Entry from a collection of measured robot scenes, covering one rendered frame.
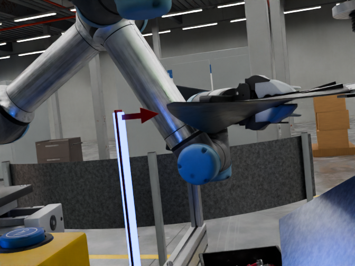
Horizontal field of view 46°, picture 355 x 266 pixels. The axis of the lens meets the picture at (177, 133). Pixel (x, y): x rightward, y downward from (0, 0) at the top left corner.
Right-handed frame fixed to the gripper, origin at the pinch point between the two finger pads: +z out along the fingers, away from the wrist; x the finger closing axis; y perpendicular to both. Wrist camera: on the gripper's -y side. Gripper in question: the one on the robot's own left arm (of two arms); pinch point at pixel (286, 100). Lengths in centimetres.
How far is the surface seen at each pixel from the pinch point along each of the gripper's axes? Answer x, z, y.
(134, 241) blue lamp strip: 21.3, -8.6, -21.7
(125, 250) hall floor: 112, -306, 63
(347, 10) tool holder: -10.3, 12.7, -0.4
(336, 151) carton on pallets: 52, -572, 562
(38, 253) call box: 14.8, 14.7, -37.5
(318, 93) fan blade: 0.1, 12.2, -4.7
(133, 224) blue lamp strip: 18.6, -8.7, -21.8
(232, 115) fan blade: 2.3, -3.7, -7.3
